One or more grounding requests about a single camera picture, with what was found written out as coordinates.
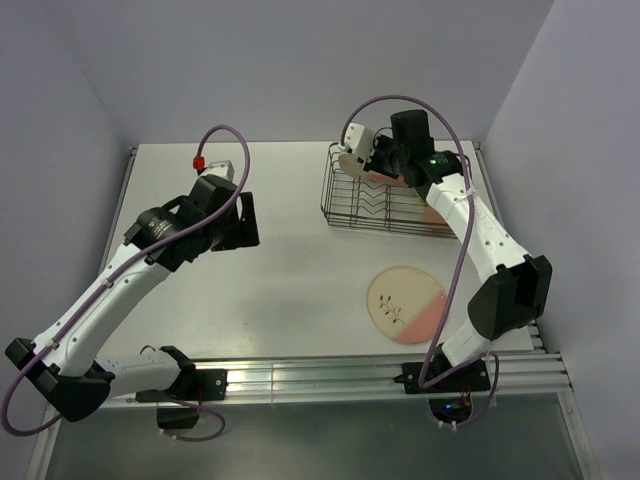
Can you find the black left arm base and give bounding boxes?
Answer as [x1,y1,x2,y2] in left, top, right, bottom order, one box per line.
[135,369,228,403]

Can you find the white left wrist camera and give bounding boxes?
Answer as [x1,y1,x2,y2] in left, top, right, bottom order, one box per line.
[199,160,235,182]

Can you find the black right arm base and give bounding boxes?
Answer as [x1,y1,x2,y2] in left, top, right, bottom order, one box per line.
[393,360,491,395]

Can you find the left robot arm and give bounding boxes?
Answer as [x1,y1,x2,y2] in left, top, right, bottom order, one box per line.
[5,175,260,422]

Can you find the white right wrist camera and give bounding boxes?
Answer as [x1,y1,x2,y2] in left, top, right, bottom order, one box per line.
[340,123,375,163]

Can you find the wire dish rack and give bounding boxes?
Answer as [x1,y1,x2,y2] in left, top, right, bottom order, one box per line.
[320,142,454,238]

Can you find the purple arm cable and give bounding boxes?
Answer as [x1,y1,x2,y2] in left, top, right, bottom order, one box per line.
[0,124,251,443]
[339,94,501,426]

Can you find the pink cream plate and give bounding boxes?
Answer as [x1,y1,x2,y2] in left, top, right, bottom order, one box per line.
[366,266,447,345]
[338,151,408,188]

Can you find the aluminium table rail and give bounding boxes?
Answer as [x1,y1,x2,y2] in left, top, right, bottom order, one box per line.
[195,350,572,405]

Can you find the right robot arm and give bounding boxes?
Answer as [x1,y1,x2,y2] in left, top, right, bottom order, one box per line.
[371,110,552,390]

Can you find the pink cup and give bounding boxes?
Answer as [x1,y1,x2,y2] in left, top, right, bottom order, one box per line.
[423,206,448,228]

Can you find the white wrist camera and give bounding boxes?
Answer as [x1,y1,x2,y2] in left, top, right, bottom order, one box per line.
[199,160,235,182]
[340,123,375,163]

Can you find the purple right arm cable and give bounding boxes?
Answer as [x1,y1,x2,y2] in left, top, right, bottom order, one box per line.
[339,94,501,426]

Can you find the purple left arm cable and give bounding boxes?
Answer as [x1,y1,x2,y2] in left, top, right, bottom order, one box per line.
[0,124,251,443]

